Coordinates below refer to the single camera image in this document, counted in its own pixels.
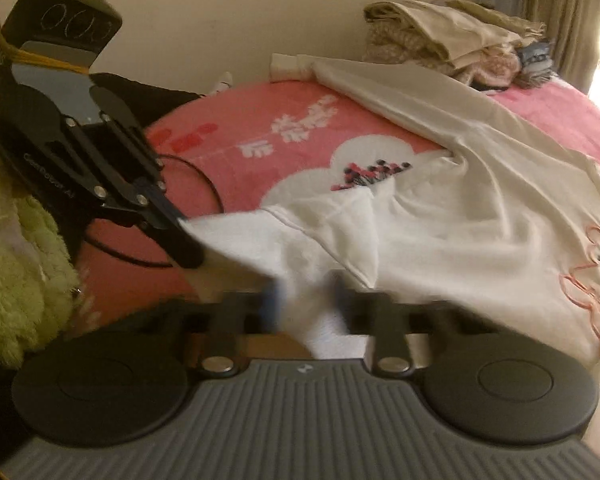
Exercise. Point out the blue patterned folded clothes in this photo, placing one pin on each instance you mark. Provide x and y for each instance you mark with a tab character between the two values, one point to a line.
535	62

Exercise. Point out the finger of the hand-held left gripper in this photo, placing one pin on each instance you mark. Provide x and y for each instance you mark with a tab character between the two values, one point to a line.
180	245
152	180

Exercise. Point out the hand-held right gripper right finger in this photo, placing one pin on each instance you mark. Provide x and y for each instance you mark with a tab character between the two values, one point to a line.
339	300

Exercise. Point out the red floral blanket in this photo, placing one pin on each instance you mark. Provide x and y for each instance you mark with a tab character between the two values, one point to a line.
260	125

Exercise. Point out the green fluffy cloth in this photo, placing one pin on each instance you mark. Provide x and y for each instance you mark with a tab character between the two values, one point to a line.
20	270

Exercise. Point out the black cloth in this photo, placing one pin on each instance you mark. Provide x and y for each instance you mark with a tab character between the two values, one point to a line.
150	97

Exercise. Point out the beige curtain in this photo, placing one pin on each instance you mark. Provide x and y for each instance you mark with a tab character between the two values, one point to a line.
570	5

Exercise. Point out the cream sweatshirt with orange embroidery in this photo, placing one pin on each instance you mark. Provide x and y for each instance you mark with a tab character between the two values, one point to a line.
480	210

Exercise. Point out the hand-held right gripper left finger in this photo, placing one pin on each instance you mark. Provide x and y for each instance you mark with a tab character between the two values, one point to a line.
272	305

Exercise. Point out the beige folded clothes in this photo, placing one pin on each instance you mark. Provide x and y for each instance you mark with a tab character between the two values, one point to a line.
445	22

